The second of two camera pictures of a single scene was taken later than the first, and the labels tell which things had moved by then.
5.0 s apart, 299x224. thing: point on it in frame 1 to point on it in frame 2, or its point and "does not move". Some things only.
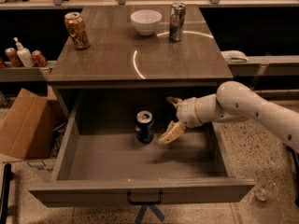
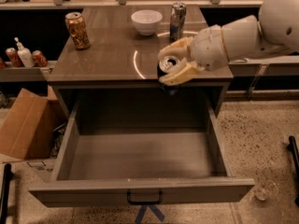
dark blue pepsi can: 145,126 to 166,64
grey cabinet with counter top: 123,72 does not move
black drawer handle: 158,202 does not move
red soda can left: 12,55 does not move
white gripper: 188,113 to 206,49
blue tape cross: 143,210 does not move
